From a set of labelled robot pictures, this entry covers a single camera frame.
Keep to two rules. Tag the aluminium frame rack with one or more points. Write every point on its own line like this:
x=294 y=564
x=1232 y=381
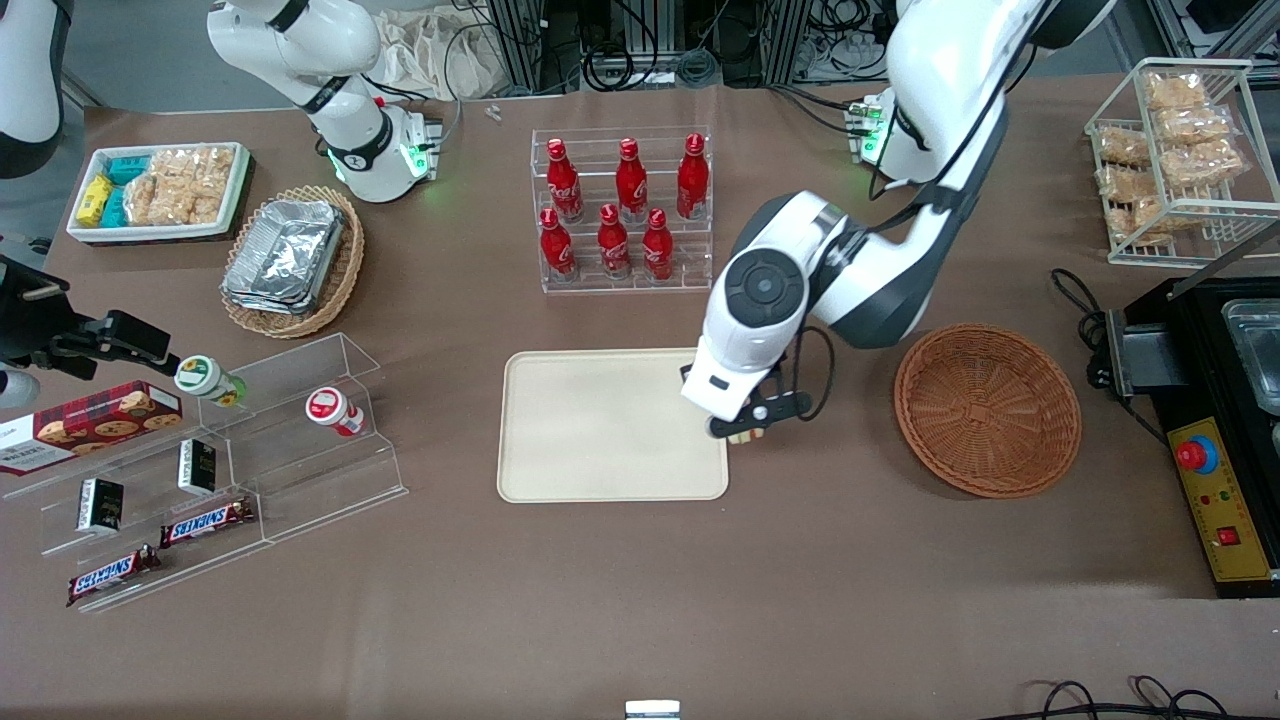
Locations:
x=520 y=40

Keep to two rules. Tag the beige plastic tray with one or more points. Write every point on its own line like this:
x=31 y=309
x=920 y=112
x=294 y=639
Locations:
x=600 y=425

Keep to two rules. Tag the green-capped yogurt bottle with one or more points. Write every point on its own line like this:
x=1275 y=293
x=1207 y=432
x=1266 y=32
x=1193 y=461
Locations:
x=200 y=376

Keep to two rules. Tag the teal snack packet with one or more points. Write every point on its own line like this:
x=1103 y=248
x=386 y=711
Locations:
x=115 y=208
x=128 y=168

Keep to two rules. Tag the bagged fried snack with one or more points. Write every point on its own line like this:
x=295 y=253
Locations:
x=1192 y=125
x=1175 y=92
x=1125 y=183
x=1200 y=165
x=1140 y=222
x=1122 y=147

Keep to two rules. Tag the yellow emergency-stop control box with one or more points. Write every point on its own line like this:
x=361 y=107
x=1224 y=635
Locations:
x=1225 y=505

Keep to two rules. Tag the yellow snack packet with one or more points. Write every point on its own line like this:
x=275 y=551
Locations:
x=95 y=200

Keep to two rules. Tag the small black box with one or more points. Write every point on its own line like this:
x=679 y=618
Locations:
x=100 y=505
x=197 y=467

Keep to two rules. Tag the red cookie box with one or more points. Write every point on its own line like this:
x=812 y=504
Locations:
x=90 y=425

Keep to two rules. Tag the clear bag of rice crackers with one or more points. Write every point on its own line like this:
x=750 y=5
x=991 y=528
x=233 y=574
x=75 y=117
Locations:
x=210 y=180
x=158 y=200

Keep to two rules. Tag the Snickers chocolate bar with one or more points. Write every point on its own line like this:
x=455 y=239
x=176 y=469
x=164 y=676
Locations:
x=108 y=575
x=205 y=523

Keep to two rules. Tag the cream cloth bag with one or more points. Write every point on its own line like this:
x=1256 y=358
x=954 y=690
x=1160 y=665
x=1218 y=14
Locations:
x=430 y=55

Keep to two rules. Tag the metal appliance pan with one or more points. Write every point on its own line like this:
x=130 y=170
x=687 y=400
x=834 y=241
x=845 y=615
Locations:
x=1260 y=350

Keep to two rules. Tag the black tabletop appliance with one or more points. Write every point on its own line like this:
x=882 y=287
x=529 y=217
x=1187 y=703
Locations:
x=1200 y=340

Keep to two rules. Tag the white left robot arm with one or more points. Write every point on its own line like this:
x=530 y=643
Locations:
x=950 y=80

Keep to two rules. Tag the clear acrylic bottle rack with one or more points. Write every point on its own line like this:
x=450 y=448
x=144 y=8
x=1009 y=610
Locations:
x=620 y=285

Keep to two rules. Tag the oval light wicker basket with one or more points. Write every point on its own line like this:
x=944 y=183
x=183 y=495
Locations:
x=345 y=270

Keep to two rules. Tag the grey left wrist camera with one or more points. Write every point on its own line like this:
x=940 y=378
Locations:
x=775 y=408

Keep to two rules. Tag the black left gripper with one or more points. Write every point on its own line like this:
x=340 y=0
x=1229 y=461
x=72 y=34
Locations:
x=775 y=369

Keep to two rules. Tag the round brown wicker basket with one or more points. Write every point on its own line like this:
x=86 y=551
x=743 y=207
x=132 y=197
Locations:
x=985 y=410

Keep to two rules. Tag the red-capped yogurt bottle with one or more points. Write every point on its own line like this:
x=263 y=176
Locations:
x=328 y=407

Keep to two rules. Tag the white rectangular snack tray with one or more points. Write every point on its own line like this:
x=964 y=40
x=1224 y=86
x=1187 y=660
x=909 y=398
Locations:
x=80 y=232

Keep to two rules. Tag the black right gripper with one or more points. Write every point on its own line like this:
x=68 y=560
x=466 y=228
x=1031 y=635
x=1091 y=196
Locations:
x=30 y=325

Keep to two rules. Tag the clear acrylic stepped shelf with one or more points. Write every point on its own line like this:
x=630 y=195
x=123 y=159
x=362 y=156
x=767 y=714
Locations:
x=300 y=470

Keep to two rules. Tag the red cola bottle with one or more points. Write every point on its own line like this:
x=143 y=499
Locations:
x=614 y=243
x=565 y=185
x=657 y=245
x=557 y=245
x=693 y=180
x=631 y=185

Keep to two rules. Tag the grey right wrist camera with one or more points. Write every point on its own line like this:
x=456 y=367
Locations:
x=15 y=388

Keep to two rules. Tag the silver foil container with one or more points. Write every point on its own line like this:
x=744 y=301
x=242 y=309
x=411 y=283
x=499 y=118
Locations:
x=262 y=305
x=285 y=250

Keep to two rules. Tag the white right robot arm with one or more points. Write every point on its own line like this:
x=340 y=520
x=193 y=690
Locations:
x=385 y=170

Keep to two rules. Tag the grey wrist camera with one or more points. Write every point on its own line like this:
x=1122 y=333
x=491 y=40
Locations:
x=15 y=388
x=775 y=408

